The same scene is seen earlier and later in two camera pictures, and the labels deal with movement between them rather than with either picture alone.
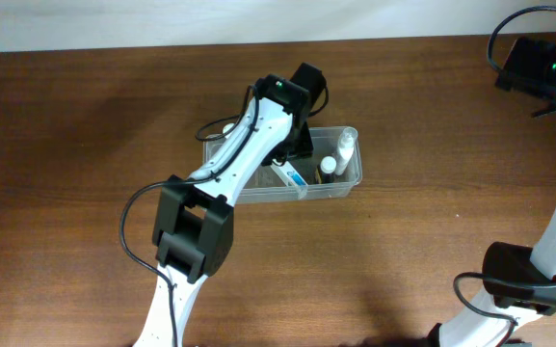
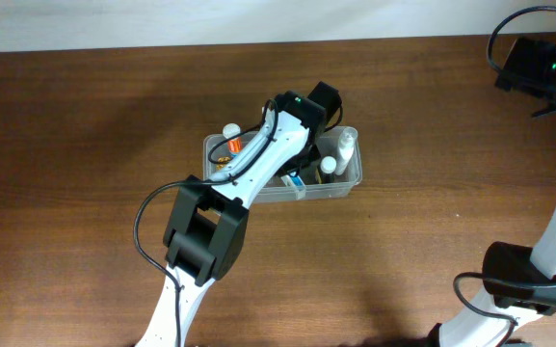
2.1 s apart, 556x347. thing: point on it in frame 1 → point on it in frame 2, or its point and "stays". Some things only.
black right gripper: x=548 y=109 stays
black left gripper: x=302 y=145 → x=302 y=166
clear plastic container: x=330 y=173 stays
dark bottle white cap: x=328 y=166 stays
